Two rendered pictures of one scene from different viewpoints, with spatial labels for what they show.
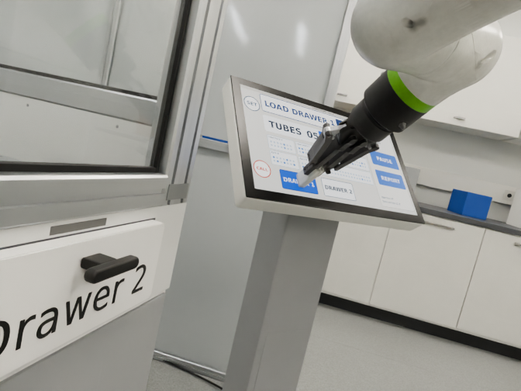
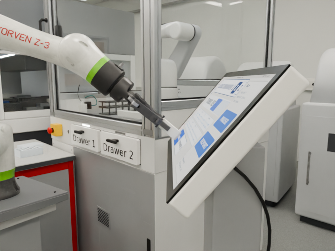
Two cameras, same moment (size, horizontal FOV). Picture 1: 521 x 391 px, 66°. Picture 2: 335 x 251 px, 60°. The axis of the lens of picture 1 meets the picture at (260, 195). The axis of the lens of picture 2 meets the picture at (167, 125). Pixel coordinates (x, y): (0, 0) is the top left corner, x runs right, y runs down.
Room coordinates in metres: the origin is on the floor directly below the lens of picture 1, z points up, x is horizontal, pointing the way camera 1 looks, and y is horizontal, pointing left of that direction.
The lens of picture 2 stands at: (1.24, -0.83, 1.17)
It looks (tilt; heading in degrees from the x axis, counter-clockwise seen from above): 9 degrees down; 121
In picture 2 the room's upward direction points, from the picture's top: straight up
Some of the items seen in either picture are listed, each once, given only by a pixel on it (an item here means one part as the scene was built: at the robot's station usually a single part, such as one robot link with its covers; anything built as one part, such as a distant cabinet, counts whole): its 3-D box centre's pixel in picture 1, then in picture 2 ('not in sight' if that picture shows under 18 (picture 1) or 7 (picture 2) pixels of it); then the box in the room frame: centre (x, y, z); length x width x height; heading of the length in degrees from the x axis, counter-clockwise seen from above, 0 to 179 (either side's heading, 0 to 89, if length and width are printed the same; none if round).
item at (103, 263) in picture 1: (104, 264); (113, 141); (0.39, 0.14, 0.91); 0.07 x 0.04 x 0.01; 165
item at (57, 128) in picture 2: not in sight; (56, 129); (-0.23, 0.32, 0.88); 0.07 x 0.05 x 0.07; 165
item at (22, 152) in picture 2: not in sight; (28, 151); (-0.23, 0.14, 0.78); 0.12 x 0.08 x 0.04; 80
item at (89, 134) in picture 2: not in sight; (84, 137); (0.09, 0.25, 0.87); 0.29 x 0.02 x 0.11; 165
